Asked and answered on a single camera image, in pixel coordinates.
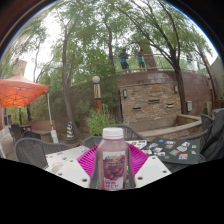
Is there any black backpack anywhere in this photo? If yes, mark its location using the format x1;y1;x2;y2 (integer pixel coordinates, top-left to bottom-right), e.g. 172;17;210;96
199;108;224;163

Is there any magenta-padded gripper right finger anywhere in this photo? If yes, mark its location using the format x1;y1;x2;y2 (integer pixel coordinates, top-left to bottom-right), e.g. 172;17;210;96
126;143;173;188

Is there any blue yellow striped cone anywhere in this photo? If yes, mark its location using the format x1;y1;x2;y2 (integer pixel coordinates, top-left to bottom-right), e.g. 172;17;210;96
65;121;76;139

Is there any white printed booklet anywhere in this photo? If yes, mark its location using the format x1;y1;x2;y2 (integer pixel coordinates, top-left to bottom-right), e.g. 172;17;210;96
125;139;148;150

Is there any green plant in teal pot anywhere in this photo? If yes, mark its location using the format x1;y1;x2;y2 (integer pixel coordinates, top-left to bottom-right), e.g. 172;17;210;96
85;106;116;148

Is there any pink juice bottle white cap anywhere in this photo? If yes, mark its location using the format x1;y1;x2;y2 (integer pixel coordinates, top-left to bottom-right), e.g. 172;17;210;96
96;127;130;192

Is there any black laptop with stickers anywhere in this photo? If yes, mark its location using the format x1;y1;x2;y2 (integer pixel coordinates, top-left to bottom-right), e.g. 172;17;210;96
141;137;201;165

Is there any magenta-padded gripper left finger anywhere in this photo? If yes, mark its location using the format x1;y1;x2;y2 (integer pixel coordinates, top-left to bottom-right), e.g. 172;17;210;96
54;144;100;189

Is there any globe lamp post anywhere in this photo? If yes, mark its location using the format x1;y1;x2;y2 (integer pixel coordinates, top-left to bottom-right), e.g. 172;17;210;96
91;75;104;116

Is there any group of dark patio chairs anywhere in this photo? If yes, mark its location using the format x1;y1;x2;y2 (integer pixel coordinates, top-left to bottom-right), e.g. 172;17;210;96
7;123;41;141

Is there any orange canopy tent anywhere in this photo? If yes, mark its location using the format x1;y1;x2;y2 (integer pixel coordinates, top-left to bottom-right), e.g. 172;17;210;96
0;72;59;144

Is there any silver laptop with stickers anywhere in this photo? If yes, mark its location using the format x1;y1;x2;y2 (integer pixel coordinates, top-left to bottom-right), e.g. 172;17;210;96
44;144;91;173

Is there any person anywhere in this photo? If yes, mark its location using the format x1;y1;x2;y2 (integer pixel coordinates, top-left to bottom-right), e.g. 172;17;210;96
135;49;146;72
118;48;131;73

